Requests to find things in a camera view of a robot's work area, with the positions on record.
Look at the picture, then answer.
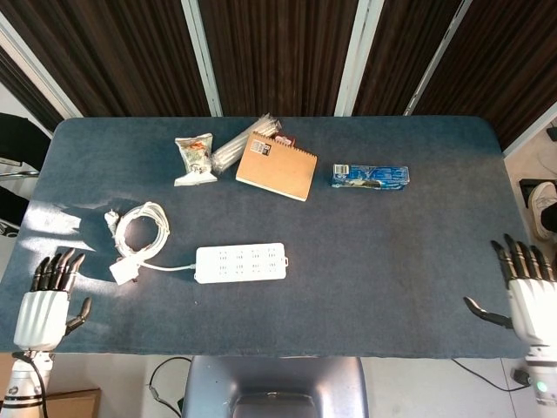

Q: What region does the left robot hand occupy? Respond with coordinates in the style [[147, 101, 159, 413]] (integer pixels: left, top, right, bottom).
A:
[[14, 247, 93, 351]]

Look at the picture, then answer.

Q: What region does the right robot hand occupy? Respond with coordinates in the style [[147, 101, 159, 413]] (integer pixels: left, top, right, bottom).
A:
[[463, 233, 557, 348]]

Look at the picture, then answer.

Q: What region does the white multi-outlet power strip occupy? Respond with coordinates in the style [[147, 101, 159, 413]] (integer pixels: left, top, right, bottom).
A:
[[193, 242, 291, 285]]

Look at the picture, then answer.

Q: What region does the brown cardboard box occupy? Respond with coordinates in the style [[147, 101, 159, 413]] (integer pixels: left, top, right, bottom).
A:
[[37, 387, 102, 418]]

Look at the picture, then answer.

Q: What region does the white sneaker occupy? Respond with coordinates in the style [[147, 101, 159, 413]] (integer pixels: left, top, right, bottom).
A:
[[528, 181, 557, 240]]

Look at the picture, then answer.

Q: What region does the black office chair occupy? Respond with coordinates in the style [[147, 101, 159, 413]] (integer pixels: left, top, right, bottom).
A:
[[0, 111, 53, 179]]

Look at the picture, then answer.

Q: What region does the blue table cloth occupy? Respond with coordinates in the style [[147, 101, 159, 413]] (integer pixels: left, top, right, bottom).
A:
[[0, 115, 539, 361]]

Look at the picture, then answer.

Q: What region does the blue cookie package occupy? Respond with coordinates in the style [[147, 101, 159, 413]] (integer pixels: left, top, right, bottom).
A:
[[330, 163, 411, 191]]

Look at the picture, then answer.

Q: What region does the silver foil snack bag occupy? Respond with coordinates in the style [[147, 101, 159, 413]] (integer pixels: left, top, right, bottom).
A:
[[173, 133, 218, 187]]

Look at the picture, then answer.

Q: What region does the grey robot torso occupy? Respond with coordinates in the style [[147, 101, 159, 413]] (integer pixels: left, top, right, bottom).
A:
[[181, 355, 370, 418]]

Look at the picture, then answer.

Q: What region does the clear pack of straws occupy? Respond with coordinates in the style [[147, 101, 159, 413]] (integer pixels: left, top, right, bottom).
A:
[[211, 113, 279, 175]]

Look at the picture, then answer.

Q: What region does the brown spiral notebook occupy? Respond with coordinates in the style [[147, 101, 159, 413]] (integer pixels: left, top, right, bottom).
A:
[[234, 131, 319, 203]]

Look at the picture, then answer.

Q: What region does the black floor cable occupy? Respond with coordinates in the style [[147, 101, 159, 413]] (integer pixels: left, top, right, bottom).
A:
[[147, 356, 192, 418], [452, 357, 531, 388]]

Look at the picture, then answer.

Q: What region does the white cable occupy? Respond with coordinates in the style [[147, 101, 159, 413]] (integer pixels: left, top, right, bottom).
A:
[[103, 200, 198, 273]]

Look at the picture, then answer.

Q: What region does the grey metal partition post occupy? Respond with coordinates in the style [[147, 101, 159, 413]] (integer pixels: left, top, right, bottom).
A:
[[333, 0, 384, 118], [181, 0, 223, 118], [0, 12, 84, 119], [403, 0, 473, 117]]

